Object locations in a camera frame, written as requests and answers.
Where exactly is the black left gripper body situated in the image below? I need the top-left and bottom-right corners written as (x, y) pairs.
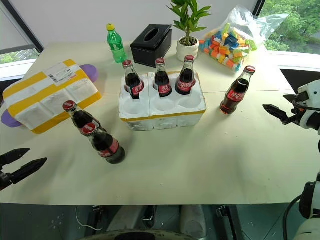
top-left (0, 169), bottom-right (13, 192)

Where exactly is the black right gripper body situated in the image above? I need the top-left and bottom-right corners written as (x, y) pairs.
top-left (289, 99), bottom-right (307, 125)

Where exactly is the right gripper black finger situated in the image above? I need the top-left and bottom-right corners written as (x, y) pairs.
top-left (262, 103), bottom-right (292, 125)
top-left (282, 93), bottom-right (300, 103)

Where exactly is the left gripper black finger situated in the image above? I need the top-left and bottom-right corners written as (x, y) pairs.
top-left (8, 157), bottom-right (48, 186)
top-left (0, 147), bottom-right (31, 171)

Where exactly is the glass cola bottle, red cap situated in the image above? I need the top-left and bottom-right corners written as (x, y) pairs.
top-left (174, 54), bottom-right (197, 96)
top-left (219, 65), bottom-right (257, 117)
top-left (62, 100), bottom-right (108, 135)
top-left (152, 57), bottom-right (174, 98)
top-left (121, 59), bottom-right (146, 101)
top-left (81, 122), bottom-right (126, 165)

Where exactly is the white parcel with yellow tape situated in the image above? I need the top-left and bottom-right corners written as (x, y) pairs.
top-left (2, 59), bottom-right (103, 135)

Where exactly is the white foam bottle holder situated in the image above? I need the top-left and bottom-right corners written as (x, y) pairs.
top-left (118, 71), bottom-right (207, 132)

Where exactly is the black tissue box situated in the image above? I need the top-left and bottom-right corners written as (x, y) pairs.
top-left (129, 23), bottom-right (174, 69)

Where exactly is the clear bag of colourful blocks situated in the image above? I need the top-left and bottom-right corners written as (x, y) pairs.
top-left (198, 6), bottom-right (291, 75)

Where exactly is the green plant in white pot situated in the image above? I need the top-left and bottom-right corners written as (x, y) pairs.
top-left (169, 0), bottom-right (212, 63)

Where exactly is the purple oval board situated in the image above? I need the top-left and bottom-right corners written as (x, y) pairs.
top-left (0, 63), bottom-right (100, 129)

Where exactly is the grey rounded leg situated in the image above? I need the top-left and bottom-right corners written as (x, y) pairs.
top-left (179, 204), bottom-right (209, 239)

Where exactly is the green soda bottle, yellow cap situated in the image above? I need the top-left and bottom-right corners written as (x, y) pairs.
top-left (106, 23), bottom-right (128, 64)

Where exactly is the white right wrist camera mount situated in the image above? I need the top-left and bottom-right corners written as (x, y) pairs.
top-left (296, 79), bottom-right (320, 137)

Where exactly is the thin white string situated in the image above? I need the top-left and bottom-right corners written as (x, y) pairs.
top-left (75, 205), bottom-right (104, 232)

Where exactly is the black table frame leg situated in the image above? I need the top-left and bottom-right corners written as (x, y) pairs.
top-left (91, 204), bottom-right (105, 231)
top-left (215, 204), bottom-right (239, 240)

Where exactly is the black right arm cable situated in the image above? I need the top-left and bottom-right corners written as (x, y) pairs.
top-left (282, 193), bottom-right (305, 227)

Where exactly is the dark window frame post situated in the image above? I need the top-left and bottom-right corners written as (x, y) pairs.
top-left (0, 0), bottom-right (45, 55)
top-left (251, 0), bottom-right (267, 19)

